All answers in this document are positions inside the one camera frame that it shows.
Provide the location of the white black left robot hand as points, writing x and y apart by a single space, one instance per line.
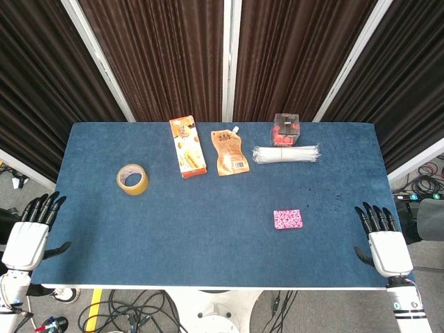
24 243

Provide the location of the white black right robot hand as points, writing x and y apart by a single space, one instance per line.
390 249

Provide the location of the pink patterned block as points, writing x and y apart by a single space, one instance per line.
288 219

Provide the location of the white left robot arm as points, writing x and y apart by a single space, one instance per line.
10 288

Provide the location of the black power strip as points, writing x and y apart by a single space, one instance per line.
423 197

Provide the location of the bunch of coloured markers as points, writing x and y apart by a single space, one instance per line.
52 324

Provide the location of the yellow floor tape strip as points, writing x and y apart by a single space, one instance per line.
93 308

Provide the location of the brown packing tape roll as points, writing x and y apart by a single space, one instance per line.
138 189

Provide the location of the bundle of clear straws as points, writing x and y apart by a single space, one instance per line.
286 154

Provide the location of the blue felt table cover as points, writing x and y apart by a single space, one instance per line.
173 225

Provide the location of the dark brown pleated curtain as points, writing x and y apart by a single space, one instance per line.
406 79
159 59
41 86
295 55

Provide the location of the clear box with red items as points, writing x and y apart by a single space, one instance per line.
286 130

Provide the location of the orange biscuit box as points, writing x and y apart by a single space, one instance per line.
189 149

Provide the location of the orange spout drink pouch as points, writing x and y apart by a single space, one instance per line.
229 149

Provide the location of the white partition frame rail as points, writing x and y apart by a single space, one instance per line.
24 170
416 159

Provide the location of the white table pedestal base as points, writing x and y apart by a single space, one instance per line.
215 312

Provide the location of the white partition frame post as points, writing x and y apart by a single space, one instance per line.
354 59
98 62
231 59

